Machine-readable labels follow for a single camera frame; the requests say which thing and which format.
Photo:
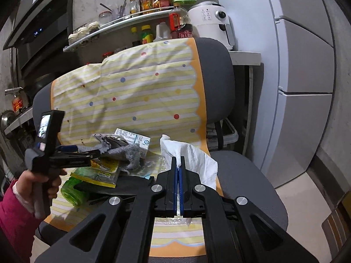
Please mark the steel pot lid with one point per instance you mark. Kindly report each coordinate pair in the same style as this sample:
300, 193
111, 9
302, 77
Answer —
7, 122

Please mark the dark soy sauce jug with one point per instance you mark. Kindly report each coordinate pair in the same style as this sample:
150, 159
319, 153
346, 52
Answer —
181, 27

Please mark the red label bottle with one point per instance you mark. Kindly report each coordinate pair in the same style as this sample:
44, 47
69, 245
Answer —
19, 104

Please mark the yellow cap green label bottle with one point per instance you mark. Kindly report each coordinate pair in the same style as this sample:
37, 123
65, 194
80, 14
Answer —
147, 35

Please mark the yellow striped dotted cloth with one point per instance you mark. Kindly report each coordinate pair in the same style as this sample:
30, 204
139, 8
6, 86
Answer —
137, 87

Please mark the grey cloth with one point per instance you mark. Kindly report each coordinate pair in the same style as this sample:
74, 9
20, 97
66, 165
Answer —
129, 153

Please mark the person's left forearm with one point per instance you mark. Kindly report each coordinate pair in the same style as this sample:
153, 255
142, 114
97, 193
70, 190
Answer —
13, 224

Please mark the green plastic bottle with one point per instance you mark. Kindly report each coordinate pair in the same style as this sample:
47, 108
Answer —
72, 193

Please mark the white counter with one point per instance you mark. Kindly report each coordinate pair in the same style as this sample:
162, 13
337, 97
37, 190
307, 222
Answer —
244, 57

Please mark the clear bottle yellow cap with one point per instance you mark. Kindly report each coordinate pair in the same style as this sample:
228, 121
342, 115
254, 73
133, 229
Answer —
133, 5

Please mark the silver foil wrapper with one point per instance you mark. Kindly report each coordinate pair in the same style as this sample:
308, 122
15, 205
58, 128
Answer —
109, 138

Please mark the yellow green snack packet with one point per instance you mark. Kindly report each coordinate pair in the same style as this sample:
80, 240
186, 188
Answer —
98, 178

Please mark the wooden chair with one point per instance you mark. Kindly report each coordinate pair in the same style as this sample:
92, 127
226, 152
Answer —
338, 224

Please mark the dark bottle yellow cap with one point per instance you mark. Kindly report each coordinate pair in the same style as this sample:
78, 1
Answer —
135, 38

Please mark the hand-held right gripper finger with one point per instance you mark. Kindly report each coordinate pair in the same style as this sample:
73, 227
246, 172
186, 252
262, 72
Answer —
180, 191
175, 189

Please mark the black range hood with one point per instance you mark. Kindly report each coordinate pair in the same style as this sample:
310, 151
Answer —
35, 19

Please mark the grey office chair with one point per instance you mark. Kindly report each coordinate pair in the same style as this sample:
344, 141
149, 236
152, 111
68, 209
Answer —
216, 68

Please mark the metal rimmed glass shelf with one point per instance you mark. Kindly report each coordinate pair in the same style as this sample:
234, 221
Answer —
115, 23

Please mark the metal tap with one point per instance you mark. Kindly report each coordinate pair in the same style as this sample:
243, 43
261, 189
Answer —
12, 91

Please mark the white lid spice jar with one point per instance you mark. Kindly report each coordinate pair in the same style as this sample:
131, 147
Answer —
83, 34
73, 39
94, 27

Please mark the clear plastic tray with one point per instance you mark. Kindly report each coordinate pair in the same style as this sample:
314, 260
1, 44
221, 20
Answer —
150, 167

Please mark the white paper tissue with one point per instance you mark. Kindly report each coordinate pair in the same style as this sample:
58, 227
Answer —
203, 164

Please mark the white blue carton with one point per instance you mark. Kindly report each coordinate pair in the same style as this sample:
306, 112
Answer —
139, 141

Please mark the empty glass jar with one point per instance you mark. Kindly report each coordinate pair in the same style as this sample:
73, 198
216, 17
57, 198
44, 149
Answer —
105, 18

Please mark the grey refrigerator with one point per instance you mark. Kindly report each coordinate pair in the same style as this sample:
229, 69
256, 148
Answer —
301, 60

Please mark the white air fryer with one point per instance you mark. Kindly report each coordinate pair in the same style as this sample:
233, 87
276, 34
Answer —
205, 16

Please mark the clear plastic storage box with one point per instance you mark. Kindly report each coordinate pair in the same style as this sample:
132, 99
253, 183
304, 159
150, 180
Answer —
229, 135

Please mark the yellow oil bottle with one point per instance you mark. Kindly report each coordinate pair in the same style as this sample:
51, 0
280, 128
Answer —
146, 4

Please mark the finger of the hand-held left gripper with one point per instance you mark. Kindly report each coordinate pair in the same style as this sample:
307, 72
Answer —
74, 159
67, 148

